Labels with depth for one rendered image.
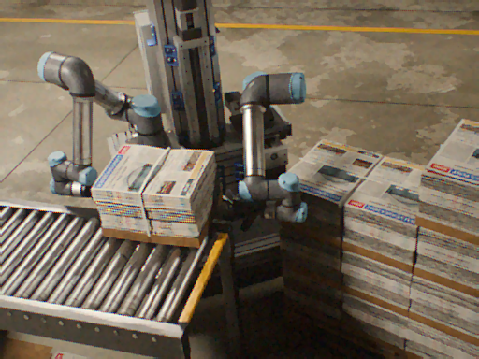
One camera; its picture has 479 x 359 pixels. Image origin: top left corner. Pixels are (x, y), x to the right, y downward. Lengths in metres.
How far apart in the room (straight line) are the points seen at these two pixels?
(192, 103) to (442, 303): 1.33
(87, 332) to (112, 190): 0.48
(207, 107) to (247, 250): 0.74
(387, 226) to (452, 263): 0.25
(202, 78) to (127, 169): 0.68
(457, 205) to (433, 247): 0.22
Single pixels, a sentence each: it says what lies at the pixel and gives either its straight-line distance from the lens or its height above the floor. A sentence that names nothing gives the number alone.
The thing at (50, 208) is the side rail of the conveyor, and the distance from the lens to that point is 2.59.
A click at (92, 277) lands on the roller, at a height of 0.79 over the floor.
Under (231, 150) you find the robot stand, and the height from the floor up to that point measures 0.73.
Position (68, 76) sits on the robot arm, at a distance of 2.38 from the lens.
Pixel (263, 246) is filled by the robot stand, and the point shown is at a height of 0.22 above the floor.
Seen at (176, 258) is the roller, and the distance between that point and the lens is 2.20.
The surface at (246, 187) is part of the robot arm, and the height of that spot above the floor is 0.95.
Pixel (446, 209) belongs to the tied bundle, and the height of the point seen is 0.94.
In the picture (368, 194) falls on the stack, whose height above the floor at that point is 0.83.
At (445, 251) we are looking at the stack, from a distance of 2.27.
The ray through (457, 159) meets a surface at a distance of 2.18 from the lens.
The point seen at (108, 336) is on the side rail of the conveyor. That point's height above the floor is 0.75.
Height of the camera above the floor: 2.24
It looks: 35 degrees down
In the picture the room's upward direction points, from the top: 6 degrees counter-clockwise
